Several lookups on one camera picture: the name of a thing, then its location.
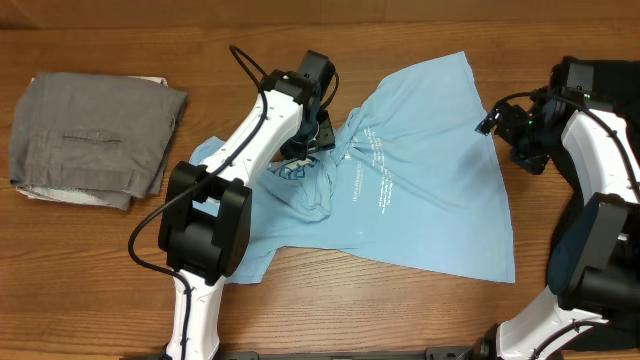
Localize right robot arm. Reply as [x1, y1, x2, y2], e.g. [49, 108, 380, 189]
[457, 57, 639, 359]

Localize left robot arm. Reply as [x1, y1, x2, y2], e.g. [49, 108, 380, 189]
[158, 51, 339, 359]

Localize light blue printed t-shirt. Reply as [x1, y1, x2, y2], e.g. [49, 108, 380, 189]
[188, 50, 517, 285]

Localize folded grey trousers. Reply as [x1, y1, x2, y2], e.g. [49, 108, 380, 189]
[8, 72, 188, 210]

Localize black polo shirt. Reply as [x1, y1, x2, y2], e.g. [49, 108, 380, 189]
[547, 60, 639, 352]

